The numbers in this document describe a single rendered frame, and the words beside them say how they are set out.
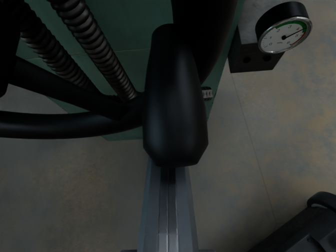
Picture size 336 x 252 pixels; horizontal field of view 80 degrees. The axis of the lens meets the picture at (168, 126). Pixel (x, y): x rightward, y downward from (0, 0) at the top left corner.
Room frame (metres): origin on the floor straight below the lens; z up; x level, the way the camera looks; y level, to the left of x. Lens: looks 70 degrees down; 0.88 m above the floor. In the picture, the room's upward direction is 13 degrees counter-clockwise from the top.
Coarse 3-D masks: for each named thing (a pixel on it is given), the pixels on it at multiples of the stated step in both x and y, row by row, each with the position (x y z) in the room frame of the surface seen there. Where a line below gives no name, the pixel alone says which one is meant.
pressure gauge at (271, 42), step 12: (276, 12) 0.18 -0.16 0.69; (288, 12) 0.17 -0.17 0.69; (300, 12) 0.17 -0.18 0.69; (264, 24) 0.18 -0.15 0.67; (276, 24) 0.17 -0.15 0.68; (288, 24) 0.16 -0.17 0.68; (300, 24) 0.16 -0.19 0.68; (264, 36) 0.17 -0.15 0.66; (276, 36) 0.17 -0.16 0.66; (300, 36) 0.16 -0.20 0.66; (264, 48) 0.17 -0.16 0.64; (276, 48) 0.16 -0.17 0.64; (288, 48) 0.16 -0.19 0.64
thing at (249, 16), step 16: (256, 0) 0.28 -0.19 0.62; (272, 0) 0.27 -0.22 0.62; (240, 16) 0.25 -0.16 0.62; (256, 16) 0.24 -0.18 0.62; (240, 32) 0.22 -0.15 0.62; (240, 48) 0.20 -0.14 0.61; (256, 48) 0.19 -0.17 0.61; (240, 64) 0.20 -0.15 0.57; (256, 64) 0.19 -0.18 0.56; (272, 64) 0.19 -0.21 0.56
